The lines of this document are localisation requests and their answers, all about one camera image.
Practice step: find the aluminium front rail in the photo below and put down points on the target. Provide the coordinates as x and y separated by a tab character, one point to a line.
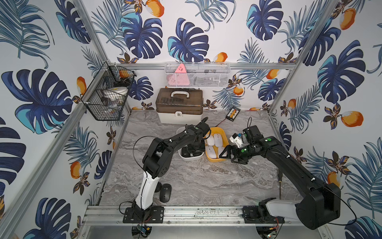
179	216

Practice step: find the white storage tray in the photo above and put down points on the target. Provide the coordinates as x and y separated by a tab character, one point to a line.
192	157

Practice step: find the clear wall shelf basket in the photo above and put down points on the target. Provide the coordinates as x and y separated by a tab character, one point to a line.
203	75

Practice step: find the small black phone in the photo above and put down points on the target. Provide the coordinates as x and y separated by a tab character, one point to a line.
232	114

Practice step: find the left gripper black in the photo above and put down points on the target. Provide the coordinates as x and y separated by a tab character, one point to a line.
192	148

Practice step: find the white mouse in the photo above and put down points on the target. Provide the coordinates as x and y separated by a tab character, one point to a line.
218	140
220	151
211	152
210	141

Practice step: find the black mouse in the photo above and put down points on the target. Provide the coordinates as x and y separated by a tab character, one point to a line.
165	193
185	153
158	187

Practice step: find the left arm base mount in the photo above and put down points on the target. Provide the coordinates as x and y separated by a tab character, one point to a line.
152	215

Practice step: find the pink triangle card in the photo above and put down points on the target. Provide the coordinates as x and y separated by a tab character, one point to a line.
179	77

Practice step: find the brown lid storage case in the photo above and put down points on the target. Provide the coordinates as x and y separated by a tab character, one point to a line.
179	106

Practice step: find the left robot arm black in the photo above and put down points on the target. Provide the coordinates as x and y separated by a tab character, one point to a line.
158	157

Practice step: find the yellow storage tray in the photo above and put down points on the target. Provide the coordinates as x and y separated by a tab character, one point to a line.
225	142

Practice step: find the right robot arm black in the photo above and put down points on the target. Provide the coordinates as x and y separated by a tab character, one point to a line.
321	203

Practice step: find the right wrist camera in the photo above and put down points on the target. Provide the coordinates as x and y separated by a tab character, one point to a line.
236	139

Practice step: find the black wire basket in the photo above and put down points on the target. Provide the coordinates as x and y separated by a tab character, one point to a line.
108	92

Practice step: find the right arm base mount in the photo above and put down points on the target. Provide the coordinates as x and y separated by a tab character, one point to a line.
259	214

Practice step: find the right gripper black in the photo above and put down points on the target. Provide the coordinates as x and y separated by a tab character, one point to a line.
235	156

